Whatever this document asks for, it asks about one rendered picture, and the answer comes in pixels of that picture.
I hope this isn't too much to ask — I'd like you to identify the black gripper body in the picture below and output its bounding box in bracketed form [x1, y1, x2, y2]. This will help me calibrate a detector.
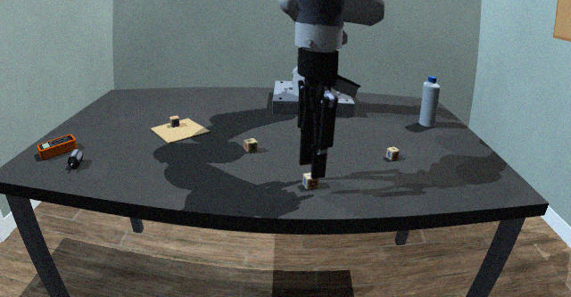
[297, 47, 339, 105]

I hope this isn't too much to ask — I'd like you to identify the beige mat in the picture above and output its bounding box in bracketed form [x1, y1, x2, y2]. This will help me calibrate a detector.
[151, 119, 210, 144]

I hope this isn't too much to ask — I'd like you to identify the orange digital multimeter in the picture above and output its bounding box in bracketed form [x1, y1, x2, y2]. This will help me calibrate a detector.
[37, 135, 77, 161]

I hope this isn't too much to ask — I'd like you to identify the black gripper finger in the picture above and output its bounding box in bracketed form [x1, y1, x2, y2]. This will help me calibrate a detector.
[309, 87, 338, 179]
[297, 80, 314, 165]

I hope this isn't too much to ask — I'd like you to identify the grey bottle with blue cap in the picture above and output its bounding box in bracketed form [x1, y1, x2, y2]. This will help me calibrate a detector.
[419, 76, 440, 128]

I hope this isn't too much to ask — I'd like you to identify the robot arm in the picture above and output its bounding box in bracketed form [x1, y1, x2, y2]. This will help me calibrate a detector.
[279, 0, 385, 97]

